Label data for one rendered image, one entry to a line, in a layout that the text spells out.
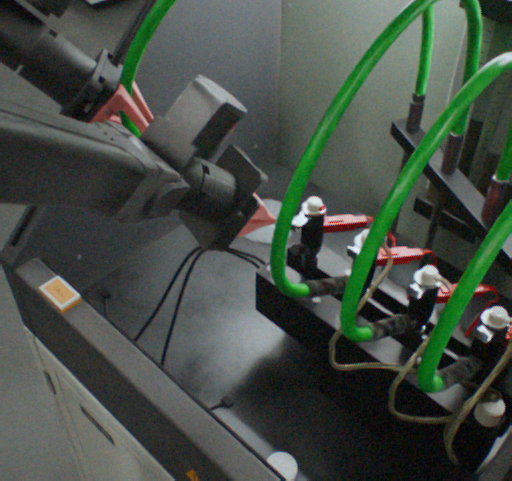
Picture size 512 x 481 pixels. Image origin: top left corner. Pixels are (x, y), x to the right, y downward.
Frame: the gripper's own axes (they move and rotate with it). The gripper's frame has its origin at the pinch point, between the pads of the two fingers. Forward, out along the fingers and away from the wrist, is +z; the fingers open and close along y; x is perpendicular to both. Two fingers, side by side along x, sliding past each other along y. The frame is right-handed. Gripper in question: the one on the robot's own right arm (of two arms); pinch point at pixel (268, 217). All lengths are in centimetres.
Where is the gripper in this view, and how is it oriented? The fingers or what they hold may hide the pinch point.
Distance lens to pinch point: 78.7
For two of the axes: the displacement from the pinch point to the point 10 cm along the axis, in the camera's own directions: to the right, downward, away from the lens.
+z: 6.1, 2.4, 7.6
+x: -5.3, -5.9, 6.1
